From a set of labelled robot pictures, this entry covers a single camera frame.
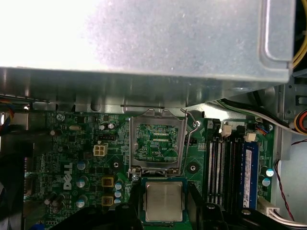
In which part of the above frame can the cream four-pin power socket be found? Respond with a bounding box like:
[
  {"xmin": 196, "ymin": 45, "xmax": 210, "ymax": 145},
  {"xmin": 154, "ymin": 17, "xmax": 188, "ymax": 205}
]
[{"xmin": 93, "ymin": 142, "xmax": 109, "ymax": 158}]

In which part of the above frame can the black RAM slot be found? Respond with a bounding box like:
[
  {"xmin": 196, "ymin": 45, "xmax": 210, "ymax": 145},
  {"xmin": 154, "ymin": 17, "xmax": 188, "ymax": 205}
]
[
  {"xmin": 226, "ymin": 124, "xmax": 243, "ymax": 214},
  {"xmin": 206, "ymin": 119, "xmax": 218, "ymax": 206},
  {"xmin": 215, "ymin": 134, "xmax": 227, "ymax": 207}
]

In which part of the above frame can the CPU socket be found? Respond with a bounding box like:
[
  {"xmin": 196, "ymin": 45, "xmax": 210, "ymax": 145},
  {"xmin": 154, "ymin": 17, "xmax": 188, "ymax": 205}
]
[{"xmin": 139, "ymin": 175, "xmax": 190, "ymax": 183}]

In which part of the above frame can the white board power connector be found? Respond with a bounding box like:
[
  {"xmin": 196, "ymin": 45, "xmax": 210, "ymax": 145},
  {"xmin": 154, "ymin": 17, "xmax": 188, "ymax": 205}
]
[{"xmin": 258, "ymin": 196, "xmax": 307, "ymax": 227}]

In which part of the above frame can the silver CPU chip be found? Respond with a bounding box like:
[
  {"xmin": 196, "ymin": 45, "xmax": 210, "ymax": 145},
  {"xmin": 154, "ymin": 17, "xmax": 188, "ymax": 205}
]
[{"xmin": 141, "ymin": 177, "xmax": 188, "ymax": 227}]

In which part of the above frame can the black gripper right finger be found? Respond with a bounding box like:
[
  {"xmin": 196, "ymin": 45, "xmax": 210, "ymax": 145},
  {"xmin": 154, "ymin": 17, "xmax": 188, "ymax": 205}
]
[{"xmin": 187, "ymin": 181, "xmax": 307, "ymax": 230}]

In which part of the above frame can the grey power supply unit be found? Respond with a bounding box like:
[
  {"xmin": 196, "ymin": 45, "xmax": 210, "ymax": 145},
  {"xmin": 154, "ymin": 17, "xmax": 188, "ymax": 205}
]
[{"xmin": 0, "ymin": 0, "xmax": 297, "ymax": 113}]

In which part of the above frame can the metal socket cover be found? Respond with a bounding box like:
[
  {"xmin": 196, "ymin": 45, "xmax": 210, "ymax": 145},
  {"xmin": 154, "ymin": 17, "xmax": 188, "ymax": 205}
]
[{"xmin": 128, "ymin": 109, "xmax": 188, "ymax": 177}]

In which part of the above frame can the white black green wire bundle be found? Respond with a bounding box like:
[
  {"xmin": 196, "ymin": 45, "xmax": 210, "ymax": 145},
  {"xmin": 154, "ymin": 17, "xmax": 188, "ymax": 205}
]
[{"xmin": 211, "ymin": 98, "xmax": 307, "ymax": 131}]

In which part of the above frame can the black PC case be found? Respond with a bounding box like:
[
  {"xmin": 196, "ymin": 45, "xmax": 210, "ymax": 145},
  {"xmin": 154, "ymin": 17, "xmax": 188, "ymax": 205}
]
[{"xmin": 0, "ymin": 71, "xmax": 307, "ymax": 230}]

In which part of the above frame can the metal locking lever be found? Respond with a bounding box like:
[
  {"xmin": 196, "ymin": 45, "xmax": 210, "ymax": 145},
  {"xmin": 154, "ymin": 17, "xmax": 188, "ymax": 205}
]
[{"xmin": 179, "ymin": 107, "xmax": 200, "ymax": 175}]

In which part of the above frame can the blue RAM stick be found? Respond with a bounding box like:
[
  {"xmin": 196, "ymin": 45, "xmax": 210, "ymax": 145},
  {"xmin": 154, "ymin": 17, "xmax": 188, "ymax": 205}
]
[{"xmin": 241, "ymin": 140, "xmax": 261, "ymax": 210}]

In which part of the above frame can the red orange yellow wire bundle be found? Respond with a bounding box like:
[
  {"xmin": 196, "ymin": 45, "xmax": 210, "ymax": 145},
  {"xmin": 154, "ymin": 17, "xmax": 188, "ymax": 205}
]
[{"xmin": 294, "ymin": 109, "xmax": 307, "ymax": 135}]

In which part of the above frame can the green Dell motherboard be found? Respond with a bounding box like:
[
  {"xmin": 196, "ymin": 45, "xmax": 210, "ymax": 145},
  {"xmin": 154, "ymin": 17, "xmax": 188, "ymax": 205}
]
[{"xmin": 23, "ymin": 105, "xmax": 275, "ymax": 230}]

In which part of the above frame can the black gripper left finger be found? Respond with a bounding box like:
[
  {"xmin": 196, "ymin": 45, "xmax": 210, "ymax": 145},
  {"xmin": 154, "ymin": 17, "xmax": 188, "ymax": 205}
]
[{"xmin": 49, "ymin": 182, "xmax": 145, "ymax": 230}]

